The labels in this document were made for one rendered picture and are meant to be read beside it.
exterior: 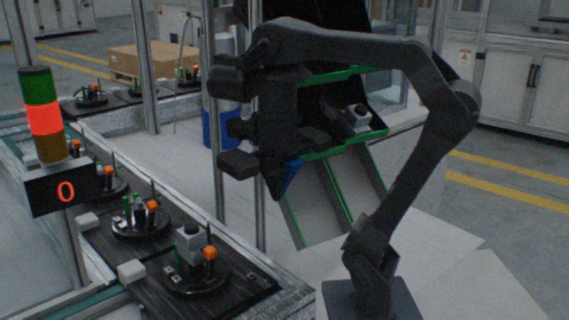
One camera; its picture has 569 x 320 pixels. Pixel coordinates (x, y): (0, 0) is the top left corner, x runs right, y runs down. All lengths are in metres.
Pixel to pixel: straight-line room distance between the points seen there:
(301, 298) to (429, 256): 0.45
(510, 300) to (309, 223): 0.49
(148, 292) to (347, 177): 0.54
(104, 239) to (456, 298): 0.83
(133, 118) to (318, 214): 1.24
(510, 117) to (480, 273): 3.54
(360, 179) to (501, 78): 3.59
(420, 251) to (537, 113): 3.48
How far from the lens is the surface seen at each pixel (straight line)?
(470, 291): 1.21
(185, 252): 0.95
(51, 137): 0.86
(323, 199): 1.09
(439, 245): 1.34
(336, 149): 0.98
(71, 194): 0.91
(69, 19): 10.51
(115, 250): 1.13
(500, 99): 4.72
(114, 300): 1.05
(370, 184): 1.20
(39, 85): 0.84
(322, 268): 1.20
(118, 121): 2.11
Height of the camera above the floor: 1.59
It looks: 25 degrees down
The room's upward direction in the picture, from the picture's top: straight up
